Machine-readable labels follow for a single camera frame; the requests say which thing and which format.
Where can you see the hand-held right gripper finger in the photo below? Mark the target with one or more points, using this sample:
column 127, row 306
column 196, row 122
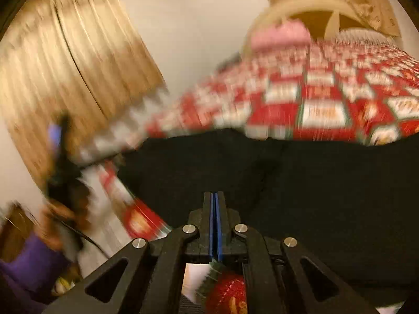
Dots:
column 212, row 225
column 220, row 225

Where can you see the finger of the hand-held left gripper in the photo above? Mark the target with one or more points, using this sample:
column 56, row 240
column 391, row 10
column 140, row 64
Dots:
column 62, row 140

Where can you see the black pants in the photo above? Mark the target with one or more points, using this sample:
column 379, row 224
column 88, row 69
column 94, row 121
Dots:
column 294, row 183

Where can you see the person's left forearm purple sleeve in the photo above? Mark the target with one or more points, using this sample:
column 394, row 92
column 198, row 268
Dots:
column 29, row 268

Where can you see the person's left hand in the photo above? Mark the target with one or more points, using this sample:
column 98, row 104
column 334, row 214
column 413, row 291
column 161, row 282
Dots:
column 52, row 222

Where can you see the brown wooden furniture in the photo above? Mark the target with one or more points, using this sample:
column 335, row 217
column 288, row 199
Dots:
column 16, row 229

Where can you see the red printed patchwork bedspread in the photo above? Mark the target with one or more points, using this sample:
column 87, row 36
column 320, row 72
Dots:
column 327, row 104

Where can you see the pink pillow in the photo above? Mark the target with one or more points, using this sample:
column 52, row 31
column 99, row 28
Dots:
column 281, row 36

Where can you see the cream wooden headboard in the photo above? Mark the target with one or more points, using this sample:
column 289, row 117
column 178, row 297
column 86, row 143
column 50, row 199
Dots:
column 314, row 13

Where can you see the striped pillow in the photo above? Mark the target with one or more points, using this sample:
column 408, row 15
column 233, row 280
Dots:
column 366, row 37

